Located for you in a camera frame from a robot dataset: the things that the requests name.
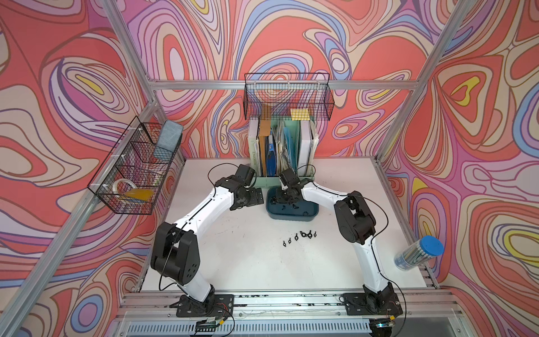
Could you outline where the teal plastic storage tray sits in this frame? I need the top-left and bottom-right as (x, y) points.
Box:
(265, 186), (319, 222)

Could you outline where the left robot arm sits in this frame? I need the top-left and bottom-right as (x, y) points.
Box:
(150, 178), (264, 303)

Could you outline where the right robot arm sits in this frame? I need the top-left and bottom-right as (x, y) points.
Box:
(275, 180), (395, 314)

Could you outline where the mint green file organizer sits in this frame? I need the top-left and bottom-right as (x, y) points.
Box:
(247, 119), (319, 188)

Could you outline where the blue folder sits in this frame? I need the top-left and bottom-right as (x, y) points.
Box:
(266, 140), (277, 177)

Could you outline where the white binder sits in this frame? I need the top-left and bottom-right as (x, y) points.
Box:
(298, 120), (312, 176)

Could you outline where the brown folder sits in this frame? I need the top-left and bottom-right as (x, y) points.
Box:
(258, 119), (271, 176)

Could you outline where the yellow sticky note pad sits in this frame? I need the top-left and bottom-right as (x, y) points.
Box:
(290, 108), (311, 121)

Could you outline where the grey blue sponge block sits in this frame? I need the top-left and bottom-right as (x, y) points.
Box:
(157, 120), (184, 152)

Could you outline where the yellow pad in basket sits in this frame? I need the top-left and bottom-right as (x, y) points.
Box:
(119, 188), (154, 204)

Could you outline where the white tape roll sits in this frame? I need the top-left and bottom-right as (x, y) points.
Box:
(112, 178), (137, 195)

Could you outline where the blue lid clear jar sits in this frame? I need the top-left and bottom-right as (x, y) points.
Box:
(394, 235), (444, 270)

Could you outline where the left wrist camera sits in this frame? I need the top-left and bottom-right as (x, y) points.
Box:
(233, 164), (256, 188)

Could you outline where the black wire basket back wall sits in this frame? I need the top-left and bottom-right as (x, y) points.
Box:
(244, 71), (335, 122)

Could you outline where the black wire basket wall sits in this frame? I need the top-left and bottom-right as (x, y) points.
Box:
(244, 71), (335, 122)
(87, 117), (183, 215)

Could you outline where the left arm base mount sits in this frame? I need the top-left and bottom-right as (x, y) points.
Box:
(170, 293), (235, 318)

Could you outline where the black wire basket left wall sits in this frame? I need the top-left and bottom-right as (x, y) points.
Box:
(87, 117), (183, 215)

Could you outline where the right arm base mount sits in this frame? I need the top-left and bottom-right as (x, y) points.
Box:
(339, 292), (404, 317)

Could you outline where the aluminium front rail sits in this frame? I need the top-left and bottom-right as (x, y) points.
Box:
(106, 289), (474, 336)

